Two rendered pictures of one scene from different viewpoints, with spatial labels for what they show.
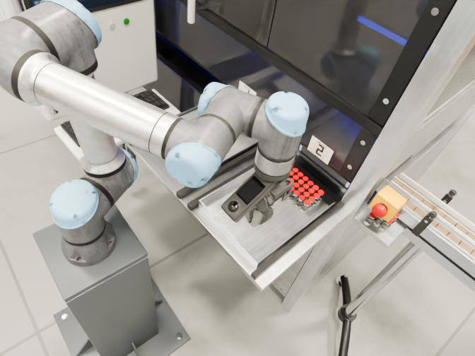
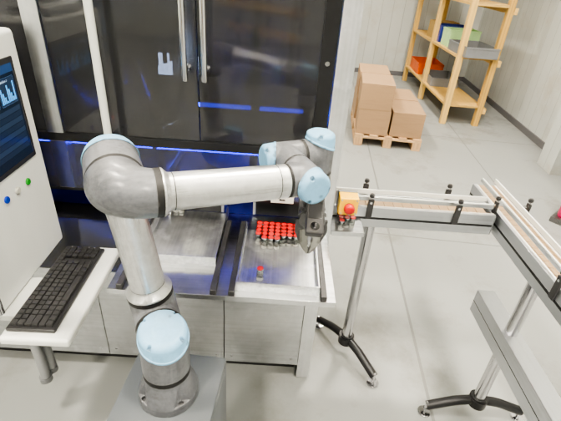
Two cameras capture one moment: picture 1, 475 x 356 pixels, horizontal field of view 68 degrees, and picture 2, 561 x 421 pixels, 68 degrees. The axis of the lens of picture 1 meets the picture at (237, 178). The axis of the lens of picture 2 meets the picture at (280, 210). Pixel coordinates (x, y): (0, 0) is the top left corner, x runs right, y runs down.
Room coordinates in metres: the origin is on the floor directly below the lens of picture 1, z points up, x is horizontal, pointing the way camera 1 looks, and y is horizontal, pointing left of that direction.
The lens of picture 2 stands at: (-0.20, 0.65, 1.77)
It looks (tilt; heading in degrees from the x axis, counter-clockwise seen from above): 31 degrees down; 319
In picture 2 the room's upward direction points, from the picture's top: 4 degrees clockwise
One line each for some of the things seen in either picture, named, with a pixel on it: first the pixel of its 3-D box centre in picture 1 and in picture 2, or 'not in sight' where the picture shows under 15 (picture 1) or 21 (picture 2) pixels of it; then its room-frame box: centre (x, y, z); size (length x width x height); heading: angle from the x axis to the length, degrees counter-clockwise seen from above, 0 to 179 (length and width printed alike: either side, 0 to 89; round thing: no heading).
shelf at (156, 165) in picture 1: (239, 171); (231, 251); (0.81, 0.00, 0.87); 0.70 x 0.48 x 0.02; 50
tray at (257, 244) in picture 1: (267, 204); (279, 256); (0.67, -0.11, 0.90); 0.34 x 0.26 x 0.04; 140
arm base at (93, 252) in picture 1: (86, 234); (168, 377); (0.48, 0.40, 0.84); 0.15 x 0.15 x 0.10
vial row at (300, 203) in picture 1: (287, 190); (280, 239); (0.74, -0.16, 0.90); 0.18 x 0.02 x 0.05; 50
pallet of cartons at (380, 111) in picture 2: not in sight; (386, 103); (2.86, -3.58, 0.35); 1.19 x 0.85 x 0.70; 130
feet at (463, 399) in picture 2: not in sight; (474, 405); (0.10, -0.88, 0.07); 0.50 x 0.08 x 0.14; 50
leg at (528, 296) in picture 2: not in sight; (502, 347); (0.10, -0.88, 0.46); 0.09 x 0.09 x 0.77; 50
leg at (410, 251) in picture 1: (377, 284); (356, 286); (0.71, -0.65, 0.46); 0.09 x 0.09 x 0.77; 50
